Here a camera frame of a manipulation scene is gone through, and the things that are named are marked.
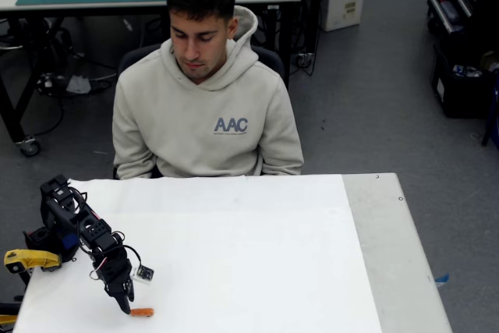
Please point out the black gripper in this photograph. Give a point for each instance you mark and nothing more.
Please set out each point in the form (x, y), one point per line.
(118, 287)

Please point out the small orange snack piece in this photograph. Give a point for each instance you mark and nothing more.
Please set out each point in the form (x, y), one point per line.
(143, 312)

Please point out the small white gripper camera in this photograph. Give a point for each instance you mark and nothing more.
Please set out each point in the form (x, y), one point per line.
(142, 273)

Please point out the black round device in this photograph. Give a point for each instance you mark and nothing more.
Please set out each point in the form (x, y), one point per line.
(50, 83)

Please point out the workbench caster wheel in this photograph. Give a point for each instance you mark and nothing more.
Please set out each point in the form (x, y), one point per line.
(29, 146)

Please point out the yellow table clamp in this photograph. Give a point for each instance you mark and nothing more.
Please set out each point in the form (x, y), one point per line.
(33, 258)

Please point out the black office chair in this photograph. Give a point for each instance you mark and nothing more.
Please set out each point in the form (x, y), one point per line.
(132, 56)

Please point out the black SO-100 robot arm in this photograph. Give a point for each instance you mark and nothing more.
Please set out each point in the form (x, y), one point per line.
(58, 208)

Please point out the white paper sheet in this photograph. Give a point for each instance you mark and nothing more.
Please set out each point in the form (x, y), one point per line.
(234, 251)

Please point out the yellow black clamp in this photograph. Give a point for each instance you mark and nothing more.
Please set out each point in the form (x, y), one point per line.
(8, 319)

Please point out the black storage bin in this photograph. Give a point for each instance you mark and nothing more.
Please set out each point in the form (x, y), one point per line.
(460, 95)

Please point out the man in beige hoodie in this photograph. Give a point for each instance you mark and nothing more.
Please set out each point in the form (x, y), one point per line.
(195, 122)

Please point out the blue tape piece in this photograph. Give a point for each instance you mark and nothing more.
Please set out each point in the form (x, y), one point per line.
(441, 279)

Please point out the white crumpled paper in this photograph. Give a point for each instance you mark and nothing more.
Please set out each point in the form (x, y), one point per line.
(78, 84)

